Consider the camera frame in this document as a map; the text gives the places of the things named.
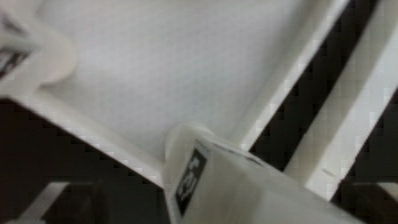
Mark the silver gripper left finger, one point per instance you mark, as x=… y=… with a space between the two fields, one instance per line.
x=40 y=206

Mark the white U-shaped obstacle fence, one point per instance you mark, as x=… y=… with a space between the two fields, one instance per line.
x=355 y=106

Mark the white desk leg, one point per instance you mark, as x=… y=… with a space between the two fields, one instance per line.
x=39 y=52
x=227 y=189

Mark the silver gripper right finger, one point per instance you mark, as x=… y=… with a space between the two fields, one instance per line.
x=390 y=187

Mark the white desk top tray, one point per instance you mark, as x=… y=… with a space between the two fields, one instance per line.
x=186 y=61

